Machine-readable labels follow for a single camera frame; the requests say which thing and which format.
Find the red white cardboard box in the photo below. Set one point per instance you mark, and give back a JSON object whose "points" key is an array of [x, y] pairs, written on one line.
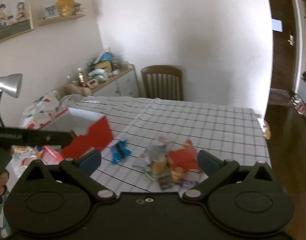
{"points": [[92, 130]]}

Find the brown wooden chair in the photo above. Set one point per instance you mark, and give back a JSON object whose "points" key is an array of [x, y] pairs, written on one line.
{"points": [[163, 81]]}

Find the black white checked tablecloth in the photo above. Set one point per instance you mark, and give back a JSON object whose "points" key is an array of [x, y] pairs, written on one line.
{"points": [[226, 132]]}

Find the dark brown door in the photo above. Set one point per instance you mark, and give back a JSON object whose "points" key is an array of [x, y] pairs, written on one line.
{"points": [[284, 45]]}

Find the brown paper bag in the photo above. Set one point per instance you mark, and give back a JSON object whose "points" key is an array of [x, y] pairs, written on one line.
{"points": [[72, 89]]}

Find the orange chips snack bag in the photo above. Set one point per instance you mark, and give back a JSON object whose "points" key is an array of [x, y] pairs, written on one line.
{"points": [[160, 172]]}

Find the pink white timer clock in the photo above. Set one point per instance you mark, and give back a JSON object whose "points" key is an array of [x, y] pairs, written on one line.
{"points": [[93, 83]]}

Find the wooden wall shelf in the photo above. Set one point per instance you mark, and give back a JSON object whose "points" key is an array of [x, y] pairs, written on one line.
{"points": [[50, 20]]}

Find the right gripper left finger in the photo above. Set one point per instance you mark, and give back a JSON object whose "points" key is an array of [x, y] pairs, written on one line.
{"points": [[78, 173]]}

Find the silver desk lamp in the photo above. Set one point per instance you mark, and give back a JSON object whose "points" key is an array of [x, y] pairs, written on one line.
{"points": [[10, 85]]}

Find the colourful dotted plastic bag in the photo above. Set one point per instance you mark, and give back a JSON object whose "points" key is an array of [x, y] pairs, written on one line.
{"points": [[42, 111]]}

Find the yellow blue toy box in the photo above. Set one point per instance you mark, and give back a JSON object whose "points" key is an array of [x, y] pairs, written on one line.
{"points": [[105, 63]]}

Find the blue snack wrapper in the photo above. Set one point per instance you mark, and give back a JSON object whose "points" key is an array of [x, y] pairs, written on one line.
{"points": [[119, 151]]}

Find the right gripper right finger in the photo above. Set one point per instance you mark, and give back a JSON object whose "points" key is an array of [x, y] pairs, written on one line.
{"points": [[218, 172]]}

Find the red snack bag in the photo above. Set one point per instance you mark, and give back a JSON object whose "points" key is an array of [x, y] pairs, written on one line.
{"points": [[182, 160]]}

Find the framed cartoon poster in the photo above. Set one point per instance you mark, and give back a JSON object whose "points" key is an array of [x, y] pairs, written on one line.
{"points": [[15, 18]]}

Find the orange drink bottle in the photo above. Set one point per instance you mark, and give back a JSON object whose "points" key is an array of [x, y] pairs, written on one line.
{"points": [[81, 78]]}

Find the white sideboard wooden top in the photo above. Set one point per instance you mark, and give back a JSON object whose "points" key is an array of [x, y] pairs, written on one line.
{"points": [[123, 84]]}

